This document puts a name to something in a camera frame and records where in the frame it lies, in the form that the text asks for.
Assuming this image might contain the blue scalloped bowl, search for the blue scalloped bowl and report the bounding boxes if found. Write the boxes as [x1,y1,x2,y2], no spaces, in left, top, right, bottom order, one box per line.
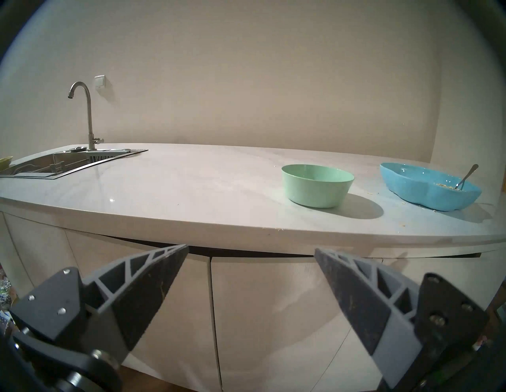
[380,162,482,212]

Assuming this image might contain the white counter cabinet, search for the white counter cabinet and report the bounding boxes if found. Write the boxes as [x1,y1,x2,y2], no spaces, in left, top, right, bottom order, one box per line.
[0,205,506,392]

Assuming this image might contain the grey sink drain board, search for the grey sink drain board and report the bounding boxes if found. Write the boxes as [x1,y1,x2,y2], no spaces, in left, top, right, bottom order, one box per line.
[89,149,131,161]

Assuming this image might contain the metal spoon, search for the metal spoon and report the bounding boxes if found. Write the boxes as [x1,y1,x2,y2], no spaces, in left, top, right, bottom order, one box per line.
[455,164,479,190]

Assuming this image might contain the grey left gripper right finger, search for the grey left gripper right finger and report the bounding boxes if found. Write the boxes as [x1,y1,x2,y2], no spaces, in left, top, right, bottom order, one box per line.
[315,248,487,390]

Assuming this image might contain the mint green bowl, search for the mint green bowl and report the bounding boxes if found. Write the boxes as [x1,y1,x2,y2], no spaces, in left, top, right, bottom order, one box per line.
[281,164,355,209]

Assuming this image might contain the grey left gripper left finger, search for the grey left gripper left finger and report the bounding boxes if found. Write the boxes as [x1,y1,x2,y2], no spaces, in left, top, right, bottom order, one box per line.
[10,244,189,362]

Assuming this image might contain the stainless steel sink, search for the stainless steel sink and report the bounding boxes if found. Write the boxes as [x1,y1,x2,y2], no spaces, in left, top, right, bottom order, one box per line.
[0,148,148,179]

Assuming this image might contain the steel gooseneck faucet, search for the steel gooseneck faucet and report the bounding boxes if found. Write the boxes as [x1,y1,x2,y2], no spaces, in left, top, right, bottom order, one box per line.
[67,81,104,151]

